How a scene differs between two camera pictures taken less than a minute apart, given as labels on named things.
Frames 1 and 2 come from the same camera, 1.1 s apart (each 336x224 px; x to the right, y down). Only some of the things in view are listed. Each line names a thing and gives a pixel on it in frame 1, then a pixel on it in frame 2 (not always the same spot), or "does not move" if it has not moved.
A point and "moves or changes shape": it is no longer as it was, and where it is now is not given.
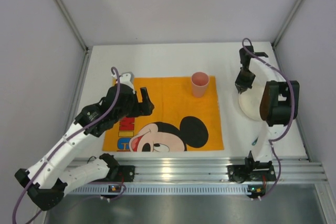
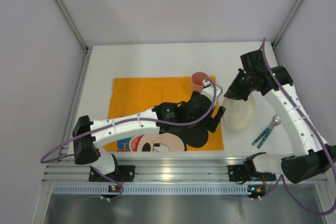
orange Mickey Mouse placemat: x=180 y=121 does not move
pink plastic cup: x=199 y=82 does not move
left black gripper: x=140 y=103 to x=214 y=118
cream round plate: x=250 y=101 moves or changes shape
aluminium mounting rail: x=287 y=169 does not move
